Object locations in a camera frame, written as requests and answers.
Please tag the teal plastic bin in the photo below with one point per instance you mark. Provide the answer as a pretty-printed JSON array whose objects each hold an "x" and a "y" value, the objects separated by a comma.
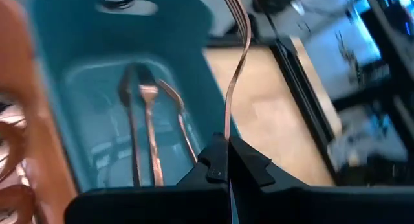
[{"x": 81, "y": 55}]

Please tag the orange plastic bin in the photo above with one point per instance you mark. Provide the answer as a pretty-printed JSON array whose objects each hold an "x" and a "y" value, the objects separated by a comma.
[{"x": 48, "y": 172}]

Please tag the black aluminium table frame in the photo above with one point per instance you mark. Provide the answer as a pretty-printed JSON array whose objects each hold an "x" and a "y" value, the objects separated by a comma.
[{"x": 300, "y": 88}]

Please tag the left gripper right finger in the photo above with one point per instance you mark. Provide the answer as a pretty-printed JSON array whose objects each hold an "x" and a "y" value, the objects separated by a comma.
[{"x": 291, "y": 204}]

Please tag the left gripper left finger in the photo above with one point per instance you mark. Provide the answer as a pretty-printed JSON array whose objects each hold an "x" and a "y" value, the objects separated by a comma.
[{"x": 145, "y": 204}]

